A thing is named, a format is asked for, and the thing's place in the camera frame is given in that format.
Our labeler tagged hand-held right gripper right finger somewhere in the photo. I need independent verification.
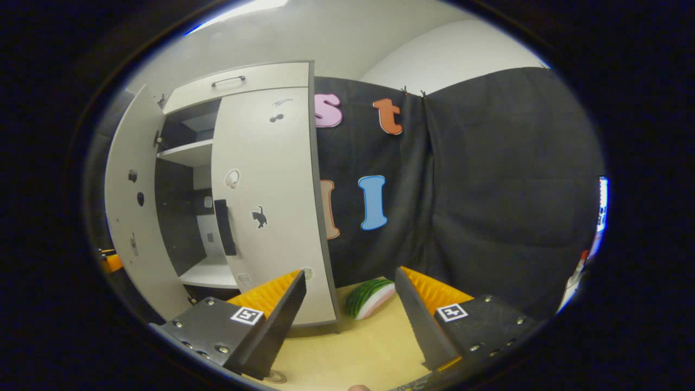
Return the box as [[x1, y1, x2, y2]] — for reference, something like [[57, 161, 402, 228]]
[[394, 266, 539, 373]]

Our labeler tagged lit computer monitor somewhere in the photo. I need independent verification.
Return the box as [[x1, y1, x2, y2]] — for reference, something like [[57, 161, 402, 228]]
[[595, 176, 610, 256]]

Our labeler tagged black door handle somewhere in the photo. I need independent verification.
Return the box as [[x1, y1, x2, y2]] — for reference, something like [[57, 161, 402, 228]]
[[214, 199, 238, 256]]

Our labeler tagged black backdrop cloth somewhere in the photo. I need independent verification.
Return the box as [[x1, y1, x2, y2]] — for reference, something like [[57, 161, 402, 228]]
[[81, 65, 606, 321]]

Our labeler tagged cream cabinet drawer front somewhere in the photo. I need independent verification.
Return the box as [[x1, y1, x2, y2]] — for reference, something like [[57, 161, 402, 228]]
[[163, 61, 311, 115]]

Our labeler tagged white and grey cabinet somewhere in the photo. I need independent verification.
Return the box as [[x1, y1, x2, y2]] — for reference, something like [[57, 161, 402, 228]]
[[155, 61, 342, 333]]

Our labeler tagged watermelon slice toy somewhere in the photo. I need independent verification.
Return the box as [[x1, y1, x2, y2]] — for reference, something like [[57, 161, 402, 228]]
[[345, 278, 397, 321]]

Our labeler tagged white and red object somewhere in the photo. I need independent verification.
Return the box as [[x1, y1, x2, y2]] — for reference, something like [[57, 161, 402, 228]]
[[558, 249, 593, 311]]

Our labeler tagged white cabinet door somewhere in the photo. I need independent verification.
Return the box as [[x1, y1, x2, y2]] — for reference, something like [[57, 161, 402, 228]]
[[211, 87, 340, 328], [104, 84, 193, 321]]

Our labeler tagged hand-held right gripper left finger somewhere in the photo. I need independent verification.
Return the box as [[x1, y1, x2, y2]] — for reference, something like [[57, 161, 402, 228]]
[[148, 269, 308, 382]]

